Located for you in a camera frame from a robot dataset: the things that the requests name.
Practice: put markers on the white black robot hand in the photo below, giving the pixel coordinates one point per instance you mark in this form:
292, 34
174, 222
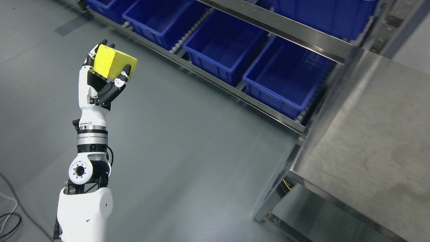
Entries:
95, 94

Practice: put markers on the blue plastic bin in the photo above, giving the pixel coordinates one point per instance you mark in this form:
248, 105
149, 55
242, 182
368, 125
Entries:
112, 9
340, 18
164, 22
285, 76
225, 46

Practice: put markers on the yellow foam block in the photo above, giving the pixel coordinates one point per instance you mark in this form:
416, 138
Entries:
110, 62

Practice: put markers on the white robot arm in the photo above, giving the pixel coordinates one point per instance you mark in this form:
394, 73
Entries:
86, 202

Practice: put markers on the steel shelf rack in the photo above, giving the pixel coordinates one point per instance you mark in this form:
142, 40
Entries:
391, 24

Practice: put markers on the stainless steel table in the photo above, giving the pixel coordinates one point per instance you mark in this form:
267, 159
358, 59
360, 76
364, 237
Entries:
367, 149

